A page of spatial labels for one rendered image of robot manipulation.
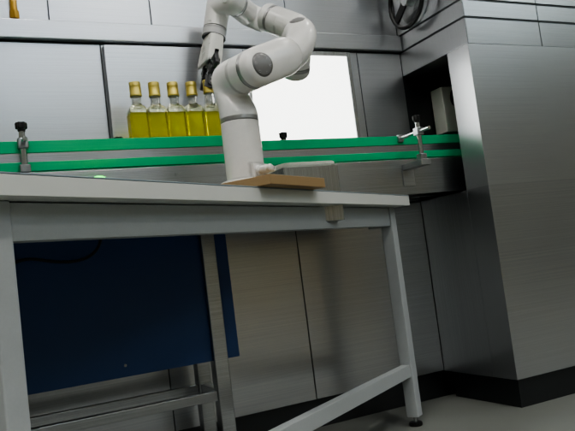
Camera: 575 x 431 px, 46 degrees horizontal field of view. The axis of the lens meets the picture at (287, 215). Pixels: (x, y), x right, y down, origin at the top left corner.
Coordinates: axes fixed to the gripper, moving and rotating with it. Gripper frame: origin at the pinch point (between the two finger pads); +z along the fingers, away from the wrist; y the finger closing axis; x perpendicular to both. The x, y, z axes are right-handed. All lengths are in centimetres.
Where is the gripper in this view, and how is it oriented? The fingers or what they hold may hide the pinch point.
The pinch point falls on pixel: (207, 83)
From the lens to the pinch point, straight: 217.8
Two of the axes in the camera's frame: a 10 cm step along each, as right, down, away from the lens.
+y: 4.4, -1.2, -8.9
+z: -1.1, 9.8, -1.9
